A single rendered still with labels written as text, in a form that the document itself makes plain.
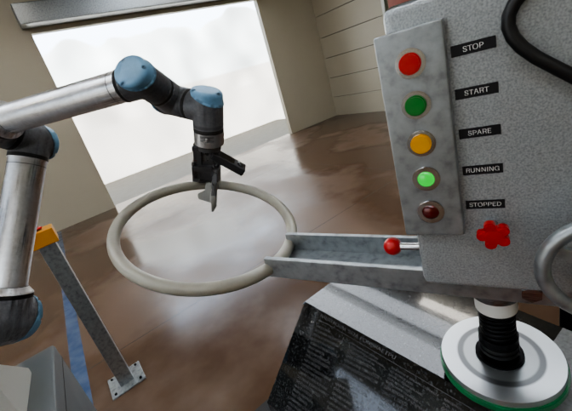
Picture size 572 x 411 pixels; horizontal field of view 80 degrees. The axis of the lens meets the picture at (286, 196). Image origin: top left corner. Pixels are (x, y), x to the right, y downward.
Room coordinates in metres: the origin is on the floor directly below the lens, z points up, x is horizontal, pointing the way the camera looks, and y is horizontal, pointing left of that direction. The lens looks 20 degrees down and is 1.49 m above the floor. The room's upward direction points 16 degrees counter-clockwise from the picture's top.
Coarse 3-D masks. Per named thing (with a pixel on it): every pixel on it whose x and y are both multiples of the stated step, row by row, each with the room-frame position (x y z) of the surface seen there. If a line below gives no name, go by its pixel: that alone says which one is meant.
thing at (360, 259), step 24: (312, 240) 0.75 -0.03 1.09; (336, 240) 0.71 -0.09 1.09; (360, 240) 0.68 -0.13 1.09; (384, 240) 0.65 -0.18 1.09; (408, 240) 0.62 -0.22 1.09; (288, 264) 0.66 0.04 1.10; (312, 264) 0.63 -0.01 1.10; (336, 264) 0.60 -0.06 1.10; (360, 264) 0.57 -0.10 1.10; (384, 264) 0.62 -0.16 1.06; (408, 264) 0.59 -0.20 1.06; (408, 288) 0.52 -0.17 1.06; (432, 288) 0.50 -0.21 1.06; (456, 288) 0.48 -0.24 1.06; (480, 288) 0.46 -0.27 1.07; (504, 288) 0.44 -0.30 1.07
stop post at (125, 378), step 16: (48, 240) 1.68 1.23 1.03; (48, 256) 1.68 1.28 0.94; (64, 256) 1.73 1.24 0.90; (64, 272) 1.69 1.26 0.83; (64, 288) 1.67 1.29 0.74; (80, 288) 1.70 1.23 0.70; (80, 304) 1.69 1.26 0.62; (96, 320) 1.70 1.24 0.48; (96, 336) 1.68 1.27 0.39; (112, 352) 1.69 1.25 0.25; (112, 368) 1.67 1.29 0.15; (128, 368) 1.71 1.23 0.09; (112, 384) 1.71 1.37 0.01; (128, 384) 1.67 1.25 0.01
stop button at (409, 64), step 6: (408, 54) 0.42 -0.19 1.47; (414, 54) 0.42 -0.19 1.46; (402, 60) 0.43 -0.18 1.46; (408, 60) 0.42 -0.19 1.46; (414, 60) 0.42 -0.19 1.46; (420, 60) 0.42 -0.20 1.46; (402, 66) 0.43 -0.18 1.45; (408, 66) 0.42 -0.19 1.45; (414, 66) 0.42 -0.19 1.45; (402, 72) 0.43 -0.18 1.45; (408, 72) 0.42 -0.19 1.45; (414, 72) 0.42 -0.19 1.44
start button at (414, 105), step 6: (414, 96) 0.42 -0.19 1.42; (420, 96) 0.42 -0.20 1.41; (408, 102) 0.43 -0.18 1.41; (414, 102) 0.42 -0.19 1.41; (420, 102) 0.42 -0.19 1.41; (408, 108) 0.43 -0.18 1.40; (414, 108) 0.42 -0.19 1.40; (420, 108) 0.42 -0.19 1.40; (414, 114) 0.42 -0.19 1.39; (420, 114) 0.42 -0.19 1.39
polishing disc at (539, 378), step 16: (464, 320) 0.60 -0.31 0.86; (448, 336) 0.57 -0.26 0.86; (464, 336) 0.56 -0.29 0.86; (528, 336) 0.51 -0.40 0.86; (544, 336) 0.50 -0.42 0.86; (448, 352) 0.53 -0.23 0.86; (464, 352) 0.52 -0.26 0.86; (528, 352) 0.48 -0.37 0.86; (544, 352) 0.47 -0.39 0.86; (560, 352) 0.46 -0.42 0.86; (448, 368) 0.50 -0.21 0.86; (464, 368) 0.49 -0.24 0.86; (480, 368) 0.48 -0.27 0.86; (528, 368) 0.45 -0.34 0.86; (544, 368) 0.44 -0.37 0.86; (560, 368) 0.43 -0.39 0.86; (464, 384) 0.46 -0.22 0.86; (480, 384) 0.45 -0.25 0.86; (496, 384) 0.44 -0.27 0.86; (512, 384) 0.43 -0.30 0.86; (528, 384) 0.42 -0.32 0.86; (544, 384) 0.42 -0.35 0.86; (560, 384) 0.41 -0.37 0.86; (496, 400) 0.41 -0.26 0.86; (512, 400) 0.40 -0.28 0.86; (528, 400) 0.40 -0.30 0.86; (544, 400) 0.39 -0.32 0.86
